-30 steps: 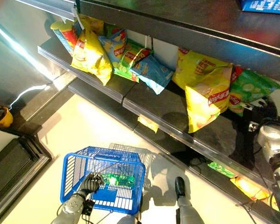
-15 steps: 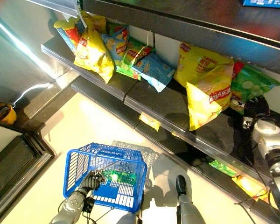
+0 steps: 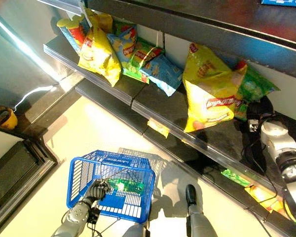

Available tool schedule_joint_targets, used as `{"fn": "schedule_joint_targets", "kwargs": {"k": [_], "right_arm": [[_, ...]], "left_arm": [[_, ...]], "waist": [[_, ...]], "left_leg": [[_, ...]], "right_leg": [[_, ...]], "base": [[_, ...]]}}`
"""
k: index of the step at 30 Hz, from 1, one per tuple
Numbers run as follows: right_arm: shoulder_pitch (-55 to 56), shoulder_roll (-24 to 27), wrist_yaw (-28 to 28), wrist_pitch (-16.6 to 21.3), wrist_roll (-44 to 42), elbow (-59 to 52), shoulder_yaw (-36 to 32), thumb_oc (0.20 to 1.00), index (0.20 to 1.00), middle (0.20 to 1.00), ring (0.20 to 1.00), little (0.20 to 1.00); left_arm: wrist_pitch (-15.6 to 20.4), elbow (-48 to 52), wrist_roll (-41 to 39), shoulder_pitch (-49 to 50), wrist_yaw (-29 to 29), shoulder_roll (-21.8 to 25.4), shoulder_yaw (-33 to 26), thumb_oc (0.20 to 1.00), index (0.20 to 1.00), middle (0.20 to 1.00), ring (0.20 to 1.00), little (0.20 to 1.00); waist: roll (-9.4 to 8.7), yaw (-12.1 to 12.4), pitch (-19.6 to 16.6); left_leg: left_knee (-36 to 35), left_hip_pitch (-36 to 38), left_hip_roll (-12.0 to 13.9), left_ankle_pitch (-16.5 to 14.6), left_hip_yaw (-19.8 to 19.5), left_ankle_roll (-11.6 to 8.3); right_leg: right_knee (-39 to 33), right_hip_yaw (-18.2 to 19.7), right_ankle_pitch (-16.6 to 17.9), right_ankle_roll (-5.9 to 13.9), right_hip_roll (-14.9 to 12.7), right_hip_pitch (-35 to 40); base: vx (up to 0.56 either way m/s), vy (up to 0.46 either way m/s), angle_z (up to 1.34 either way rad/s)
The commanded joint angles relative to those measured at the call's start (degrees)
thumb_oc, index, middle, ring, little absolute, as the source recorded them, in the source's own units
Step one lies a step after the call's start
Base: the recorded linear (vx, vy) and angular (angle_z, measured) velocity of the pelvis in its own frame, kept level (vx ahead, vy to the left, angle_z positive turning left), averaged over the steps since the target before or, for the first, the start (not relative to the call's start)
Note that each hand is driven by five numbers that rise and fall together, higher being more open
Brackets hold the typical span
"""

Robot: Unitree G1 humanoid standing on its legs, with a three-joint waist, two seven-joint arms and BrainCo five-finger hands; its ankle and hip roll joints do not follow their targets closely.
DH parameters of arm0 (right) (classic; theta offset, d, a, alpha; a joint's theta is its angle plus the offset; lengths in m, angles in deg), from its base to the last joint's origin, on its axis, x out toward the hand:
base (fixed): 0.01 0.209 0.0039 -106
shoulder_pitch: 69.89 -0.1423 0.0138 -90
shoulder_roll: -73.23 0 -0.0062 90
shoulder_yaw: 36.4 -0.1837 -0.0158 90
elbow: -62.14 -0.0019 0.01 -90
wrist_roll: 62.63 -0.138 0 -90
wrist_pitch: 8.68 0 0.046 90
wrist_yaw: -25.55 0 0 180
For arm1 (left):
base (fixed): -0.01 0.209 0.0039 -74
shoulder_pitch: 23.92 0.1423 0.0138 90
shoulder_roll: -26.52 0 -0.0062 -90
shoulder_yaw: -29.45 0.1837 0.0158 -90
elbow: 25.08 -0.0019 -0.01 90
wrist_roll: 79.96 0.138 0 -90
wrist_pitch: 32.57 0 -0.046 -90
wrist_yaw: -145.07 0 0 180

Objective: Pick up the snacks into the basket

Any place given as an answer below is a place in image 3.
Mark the black middle shelf board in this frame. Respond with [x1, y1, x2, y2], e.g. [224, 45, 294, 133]
[43, 34, 296, 191]

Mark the robot left leg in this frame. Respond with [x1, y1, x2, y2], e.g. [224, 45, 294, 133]
[122, 223, 148, 237]

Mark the dark green chip bag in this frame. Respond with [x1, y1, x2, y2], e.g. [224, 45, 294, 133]
[112, 21, 138, 38]

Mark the green chip bag red logo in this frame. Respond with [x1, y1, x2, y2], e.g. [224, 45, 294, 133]
[122, 37, 165, 83]

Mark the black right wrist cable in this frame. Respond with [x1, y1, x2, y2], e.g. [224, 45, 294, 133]
[241, 116, 279, 205]

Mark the blue plastic shopping basket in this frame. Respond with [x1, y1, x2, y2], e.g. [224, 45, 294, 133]
[66, 149, 156, 224]

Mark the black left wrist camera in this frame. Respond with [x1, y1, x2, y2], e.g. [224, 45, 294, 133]
[87, 207, 101, 224]

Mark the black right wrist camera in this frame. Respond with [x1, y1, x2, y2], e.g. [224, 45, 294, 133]
[248, 118, 260, 133]

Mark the black framed cabinet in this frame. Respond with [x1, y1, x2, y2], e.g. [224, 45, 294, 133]
[0, 123, 59, 230]

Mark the plain yellow chip bag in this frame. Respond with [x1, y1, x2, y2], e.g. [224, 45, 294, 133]
[85, 8, 113, 34]

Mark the black lower shelf board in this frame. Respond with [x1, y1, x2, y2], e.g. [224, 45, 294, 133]
[75, 79, 296, 237]

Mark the black upper shelf board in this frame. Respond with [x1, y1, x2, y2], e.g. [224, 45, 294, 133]
[87, 0, 296, 82]

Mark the yellow orange snack bag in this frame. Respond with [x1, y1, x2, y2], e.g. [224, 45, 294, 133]
[244, 184, 287, 213]

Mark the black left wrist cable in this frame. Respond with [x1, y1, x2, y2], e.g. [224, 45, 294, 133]
[87, 222, 104, 237]

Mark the green snack bag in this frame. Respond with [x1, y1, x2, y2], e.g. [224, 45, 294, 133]
[221, 168, 251, 188]
[107, 178, 145, 195]

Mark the bright green chip bag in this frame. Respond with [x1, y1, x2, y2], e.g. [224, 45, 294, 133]
[233, 61, 281, 121]

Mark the large yellow chip bag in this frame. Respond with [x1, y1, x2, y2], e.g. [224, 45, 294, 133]
[77, 27, 122, 87]

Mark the black shelf board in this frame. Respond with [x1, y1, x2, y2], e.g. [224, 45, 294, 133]
[43, 34, 296, 191]
[75, 79, 296, 237]
[87, 0, 296, 82]

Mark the yellow red blue chip bag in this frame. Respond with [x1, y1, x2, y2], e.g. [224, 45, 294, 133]
[56, 15, 89, 54]

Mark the blue box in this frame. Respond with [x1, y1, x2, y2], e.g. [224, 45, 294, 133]
[260, 0, 296, 8]

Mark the light blue snack bag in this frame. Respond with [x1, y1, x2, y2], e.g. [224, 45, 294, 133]
[139, 54, 184, 97]

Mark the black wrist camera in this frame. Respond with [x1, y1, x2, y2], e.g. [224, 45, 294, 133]
[87, 207, 101, 224]
[248, 118, 260, 133]

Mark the big yellow chip bag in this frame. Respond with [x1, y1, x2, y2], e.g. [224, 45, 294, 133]
[182, 43, 247, 133]

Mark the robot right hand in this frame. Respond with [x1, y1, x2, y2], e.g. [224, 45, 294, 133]
[245, 95, 276, 121]

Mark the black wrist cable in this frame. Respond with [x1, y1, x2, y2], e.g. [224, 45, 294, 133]
[241, 116, 279, 205]
[87, 222, 104, 237]

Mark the small yellow snack bag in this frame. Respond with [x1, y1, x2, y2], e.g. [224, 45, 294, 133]
[147, 118, 170, 138]

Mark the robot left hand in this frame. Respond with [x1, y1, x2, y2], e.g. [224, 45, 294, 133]
[84, 179, 112, 204]

